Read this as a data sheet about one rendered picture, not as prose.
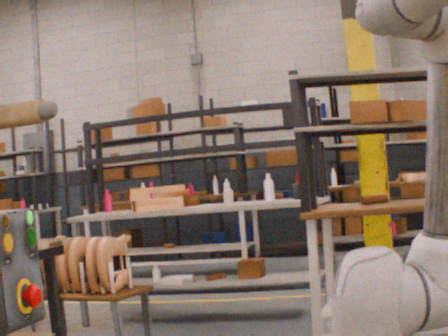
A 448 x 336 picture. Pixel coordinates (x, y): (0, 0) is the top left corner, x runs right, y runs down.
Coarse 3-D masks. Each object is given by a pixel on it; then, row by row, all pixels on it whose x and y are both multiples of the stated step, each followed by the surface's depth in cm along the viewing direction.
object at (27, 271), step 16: (32, 208) 137; (0, 224) 124; (16, 224) 129; (32, 224) 135; (0, 240) 124; (16, 240) 129; (0, 256) 123; (16, 256) 129; (32, 256) 134; (0, 272) 123; (16, 272) 128; (32, 272) 134; (0, 288) 123; (16, 288) 128; (0, 304) 123; (16, 304) 127; (0, 320) 123; (16, 320) 127; (32, 320) 132
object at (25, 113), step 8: (8, 104) 98; (16, 104) 98; (24, 104) 97; (32, 104) 97; (0, 112) 98; (8, 112) 97; (16, 112) 97; (24, 112) 97; (32, 112) 97; (0, 120) 98; (8, 120) 98; (16, 120) 97; (24, 120) 97; (32, 120) 97; (40, 120) 97; (0, 128) 99
